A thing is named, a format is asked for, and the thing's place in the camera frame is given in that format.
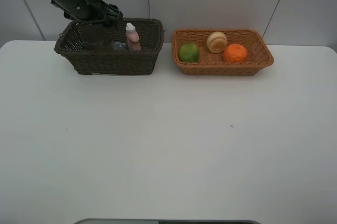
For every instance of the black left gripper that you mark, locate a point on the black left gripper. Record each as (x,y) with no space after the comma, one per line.
(91,11)

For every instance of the black rectangular bottle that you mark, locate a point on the black rectangular bottle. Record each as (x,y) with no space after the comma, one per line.
(119,46)

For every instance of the pink bottle white cap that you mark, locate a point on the pink bottle white cap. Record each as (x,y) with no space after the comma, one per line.
(132,37)

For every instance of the translucent purple plastic cup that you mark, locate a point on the translucent purple plastic cup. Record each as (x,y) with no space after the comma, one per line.
(95,38)

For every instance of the green lime fruit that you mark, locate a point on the green lime fruit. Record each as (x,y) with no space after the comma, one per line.
(189,53)

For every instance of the brown bread bun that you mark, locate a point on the brown bread bun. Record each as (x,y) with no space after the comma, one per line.
(217,42)

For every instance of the orange tangerine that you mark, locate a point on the orange tangerine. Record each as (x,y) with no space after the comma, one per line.
(235,53)

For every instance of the dark brown wicker basket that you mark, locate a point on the dark brown wicker basket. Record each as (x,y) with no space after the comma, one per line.
(87,62)

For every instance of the orange wicker basket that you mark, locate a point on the orange wicker basket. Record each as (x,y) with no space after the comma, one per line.
(258,57)

